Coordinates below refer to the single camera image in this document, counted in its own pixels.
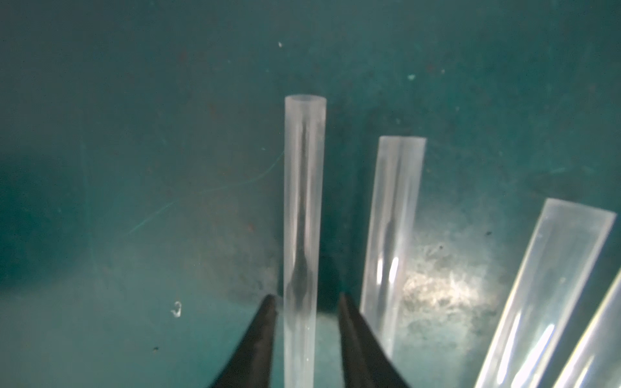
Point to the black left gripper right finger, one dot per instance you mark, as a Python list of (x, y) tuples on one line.
[(364, 363)]

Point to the test tube with blue stopper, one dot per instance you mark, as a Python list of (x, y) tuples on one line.
[(305, 123), (595, 361), (560, 256), (398, 171)]

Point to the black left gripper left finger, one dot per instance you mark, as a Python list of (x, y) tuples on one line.
[(251, 363)]

